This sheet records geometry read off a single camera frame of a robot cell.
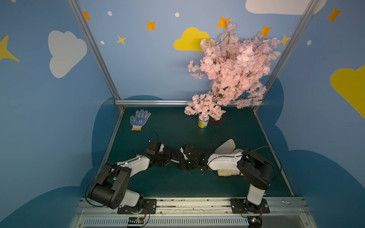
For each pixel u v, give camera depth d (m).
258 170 0.48
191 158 0.70
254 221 0.73
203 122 1.05
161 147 0.77
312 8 0.69
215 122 1.15
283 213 0.74
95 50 0.84
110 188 0.43
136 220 0.73
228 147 0.95
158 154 0.77
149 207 0.76
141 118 1.15
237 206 0.75
